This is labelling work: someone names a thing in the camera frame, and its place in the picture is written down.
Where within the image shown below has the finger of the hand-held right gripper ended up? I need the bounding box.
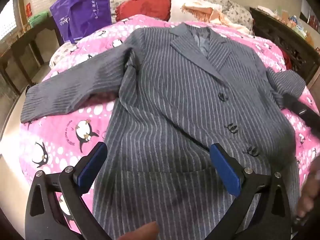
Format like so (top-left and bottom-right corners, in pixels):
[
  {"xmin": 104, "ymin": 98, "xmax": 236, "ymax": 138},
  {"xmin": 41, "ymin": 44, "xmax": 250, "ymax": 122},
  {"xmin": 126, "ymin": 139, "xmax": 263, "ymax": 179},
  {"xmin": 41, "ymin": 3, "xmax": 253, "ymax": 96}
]
[{"xmin": 282, "ymin": 93, "xmax": 320, "ymax": 129}]

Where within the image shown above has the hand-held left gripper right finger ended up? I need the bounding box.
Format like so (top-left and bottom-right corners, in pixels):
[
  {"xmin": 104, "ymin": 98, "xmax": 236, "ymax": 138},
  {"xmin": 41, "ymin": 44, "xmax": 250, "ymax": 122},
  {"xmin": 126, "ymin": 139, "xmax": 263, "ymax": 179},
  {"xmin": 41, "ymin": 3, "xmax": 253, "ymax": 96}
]
[{"xmin": 209, "ymin": 143, "xmax": 293, "ymax": 240}]

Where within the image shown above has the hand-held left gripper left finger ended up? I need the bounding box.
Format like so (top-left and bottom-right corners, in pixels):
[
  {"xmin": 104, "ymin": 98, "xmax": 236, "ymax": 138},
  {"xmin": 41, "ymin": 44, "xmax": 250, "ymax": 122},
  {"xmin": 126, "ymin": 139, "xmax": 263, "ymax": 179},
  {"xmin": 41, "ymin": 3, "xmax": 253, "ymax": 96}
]
[{"xmin": 25, "ymin": 141, "xmax": 113, "ymax": 240}]

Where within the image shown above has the grey striped suit jacket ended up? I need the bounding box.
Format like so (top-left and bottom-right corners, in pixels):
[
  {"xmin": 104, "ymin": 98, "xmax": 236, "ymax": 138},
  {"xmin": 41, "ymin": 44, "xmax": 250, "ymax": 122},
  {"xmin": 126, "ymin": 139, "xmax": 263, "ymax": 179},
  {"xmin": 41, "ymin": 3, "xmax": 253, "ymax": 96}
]
[{"xmin": 20, "ymin": 22, "xmax": 306, "ymax": 240}]

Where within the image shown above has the person's right hand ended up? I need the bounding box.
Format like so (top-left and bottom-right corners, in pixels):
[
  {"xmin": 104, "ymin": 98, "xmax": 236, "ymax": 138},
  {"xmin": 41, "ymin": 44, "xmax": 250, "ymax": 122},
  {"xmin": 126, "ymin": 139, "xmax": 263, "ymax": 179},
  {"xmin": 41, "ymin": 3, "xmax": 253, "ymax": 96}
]
[{"xmin": 297, "ymin": 166, "xmax": 320, "ymax": 218}]

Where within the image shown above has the person's left hand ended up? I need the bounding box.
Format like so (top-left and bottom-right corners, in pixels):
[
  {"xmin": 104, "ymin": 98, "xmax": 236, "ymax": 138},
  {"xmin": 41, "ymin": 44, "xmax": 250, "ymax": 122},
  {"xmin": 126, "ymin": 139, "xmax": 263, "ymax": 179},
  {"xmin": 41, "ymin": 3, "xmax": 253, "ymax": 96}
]
[{"xmin": 117, "ymin": 221, "xmax": 159, "ymax": 240}]

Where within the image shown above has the pink penguin printed blanket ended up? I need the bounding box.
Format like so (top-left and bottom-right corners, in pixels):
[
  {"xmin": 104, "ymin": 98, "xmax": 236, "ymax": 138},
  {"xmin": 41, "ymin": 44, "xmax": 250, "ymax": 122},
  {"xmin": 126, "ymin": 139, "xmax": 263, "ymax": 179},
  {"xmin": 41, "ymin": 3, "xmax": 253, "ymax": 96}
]
[{"xmin": 19, "ymin": 14, "xmax": 320, "ymax": 230}]

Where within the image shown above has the red cloth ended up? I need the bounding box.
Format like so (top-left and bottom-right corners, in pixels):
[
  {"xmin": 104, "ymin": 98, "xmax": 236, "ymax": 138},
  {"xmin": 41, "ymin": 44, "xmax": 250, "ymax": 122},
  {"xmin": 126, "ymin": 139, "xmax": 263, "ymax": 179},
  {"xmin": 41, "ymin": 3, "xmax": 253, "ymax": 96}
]
[{"xmin": 281, "ymin": 47, "xmax": 293, "ymax": 70}]

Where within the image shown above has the dark carved wooden cabinet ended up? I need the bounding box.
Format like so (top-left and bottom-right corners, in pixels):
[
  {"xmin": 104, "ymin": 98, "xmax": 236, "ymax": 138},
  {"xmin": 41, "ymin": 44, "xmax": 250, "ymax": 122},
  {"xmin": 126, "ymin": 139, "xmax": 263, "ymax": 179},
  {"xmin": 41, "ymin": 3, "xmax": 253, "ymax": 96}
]
[{"xmin": 250, "ymin": 7, "xmax": 320, "ymax": 80}]

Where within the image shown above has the pile of small packages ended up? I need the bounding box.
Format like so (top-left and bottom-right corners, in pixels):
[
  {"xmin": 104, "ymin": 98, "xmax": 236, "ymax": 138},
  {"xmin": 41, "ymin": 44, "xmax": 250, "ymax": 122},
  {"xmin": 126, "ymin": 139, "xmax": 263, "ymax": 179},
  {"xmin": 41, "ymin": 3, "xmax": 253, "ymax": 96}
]
[{"xmin": 260, "ymin": 4, "xmax": 315, "ymax": 40}]

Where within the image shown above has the dark wooden table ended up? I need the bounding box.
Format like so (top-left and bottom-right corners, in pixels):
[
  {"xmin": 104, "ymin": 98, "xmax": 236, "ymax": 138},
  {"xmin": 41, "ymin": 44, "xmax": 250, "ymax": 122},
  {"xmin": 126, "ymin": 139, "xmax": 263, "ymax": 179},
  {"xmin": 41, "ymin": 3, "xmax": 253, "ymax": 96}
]
[{"xmin": 0, "ymin": 15, "xmax": 65, "ymax": 95}]

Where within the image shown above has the white pillow with orange cloth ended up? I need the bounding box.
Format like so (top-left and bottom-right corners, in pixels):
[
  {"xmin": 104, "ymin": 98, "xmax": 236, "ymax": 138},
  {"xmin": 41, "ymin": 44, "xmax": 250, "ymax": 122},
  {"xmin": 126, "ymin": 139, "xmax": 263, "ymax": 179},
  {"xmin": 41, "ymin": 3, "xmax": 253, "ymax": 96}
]
[{"xmin": 169, "ymin": 0, "xmax": 250, "ymax": 34}]

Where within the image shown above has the purple tote bag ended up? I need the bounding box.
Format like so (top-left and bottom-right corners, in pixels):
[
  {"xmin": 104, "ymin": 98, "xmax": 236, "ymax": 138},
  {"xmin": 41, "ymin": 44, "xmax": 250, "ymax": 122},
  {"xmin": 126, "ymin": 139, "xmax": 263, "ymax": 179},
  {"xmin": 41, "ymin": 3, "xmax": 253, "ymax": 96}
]
[{"xmin": 49, "ymin": 0, "xmax": 112, "ymax": 44}]

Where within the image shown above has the green basket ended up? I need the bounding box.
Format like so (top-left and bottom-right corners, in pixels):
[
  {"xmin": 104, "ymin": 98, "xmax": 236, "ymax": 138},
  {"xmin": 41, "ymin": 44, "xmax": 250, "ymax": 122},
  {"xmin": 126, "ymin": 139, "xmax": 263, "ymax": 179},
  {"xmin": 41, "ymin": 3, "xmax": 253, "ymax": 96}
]
[{"xmin": 27, "ymin": 10, "xmax": 50, "ymax": 27}]

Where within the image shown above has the window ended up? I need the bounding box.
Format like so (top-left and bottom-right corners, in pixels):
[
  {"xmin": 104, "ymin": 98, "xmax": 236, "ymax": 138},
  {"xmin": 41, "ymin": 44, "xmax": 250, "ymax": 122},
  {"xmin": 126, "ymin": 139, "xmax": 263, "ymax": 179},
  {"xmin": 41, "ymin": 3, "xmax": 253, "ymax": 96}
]
[{"xmin": 0, "ymin": 0, "xmax": 18, "ymax": 40}]

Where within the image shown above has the red pillow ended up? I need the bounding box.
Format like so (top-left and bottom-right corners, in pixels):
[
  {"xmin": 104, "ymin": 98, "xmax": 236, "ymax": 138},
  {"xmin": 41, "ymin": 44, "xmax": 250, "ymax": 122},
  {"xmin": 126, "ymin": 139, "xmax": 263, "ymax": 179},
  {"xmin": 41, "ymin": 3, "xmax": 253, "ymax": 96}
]
[{"xmin": 115, "ymin": 0, "xmax": 172, "ymax": 22}]

